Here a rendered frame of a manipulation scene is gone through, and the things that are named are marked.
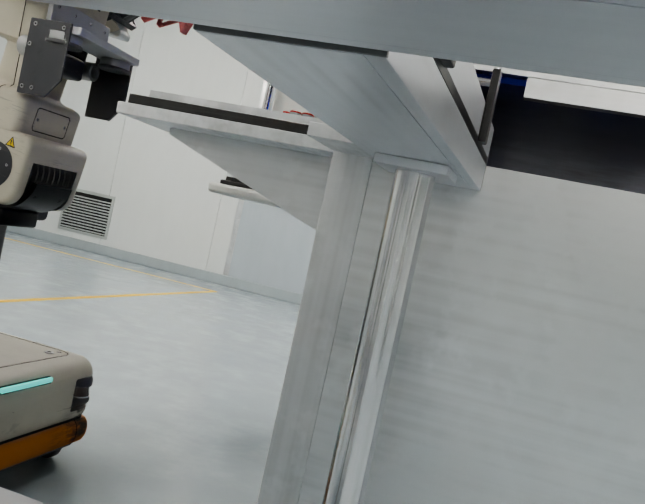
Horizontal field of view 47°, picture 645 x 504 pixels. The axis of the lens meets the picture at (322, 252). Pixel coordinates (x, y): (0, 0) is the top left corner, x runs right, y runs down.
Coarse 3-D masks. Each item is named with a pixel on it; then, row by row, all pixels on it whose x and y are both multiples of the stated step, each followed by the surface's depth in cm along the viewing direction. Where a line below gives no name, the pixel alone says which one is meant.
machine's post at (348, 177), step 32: (352, 160) 113; (352, 192) 113; (320, 224) 114; (352, 224) 113; (320, 256) 114; (320, 288) 114; (320, 320) 114; (320, 352) 114; (288, 384) 115; (320, 384) 114; (288, 416) 115; (288, 448) 115; (288, 480) 115
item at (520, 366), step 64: (384, 192) 112; (448, 192) 109; (512, 192) 106; (576, 192) 104; (448, 256) 109; (512, 256) 106; (576, 256) 104; (640, 256) 101; (448, 320) 108; (512, 320) 106; (576, 320) 103; (640, 320) 101; (448, 384) 108; (512, 384) 106; (576, 384) 103; (640, 384) 101; (320, 448) 113; (384, 448) 111; (448, 448) 108; (512, 448) 105; (576, 448) 103; (640, 448) 101
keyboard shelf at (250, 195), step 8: (216, 184) 211; (224, 184) 210; (216, 192) 211; (224, 192) 209; (232, 192) 208; (240, 192) 207; (248, 192) 205; (256, 192) 204; (248, 200) 217; (256, 200) 204; (264, 200) 203
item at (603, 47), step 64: (64, 0) 45; (128, 0) 42; (192, 0) 39; (256, 0) 36; (320, 0) 34; (384, 0) 32; (448, 0) 30; (512, 0) 29; (576, 0) 27; (640, 0) 26; (512, 64) 38; (576, 64) 35; (640, 64) 33
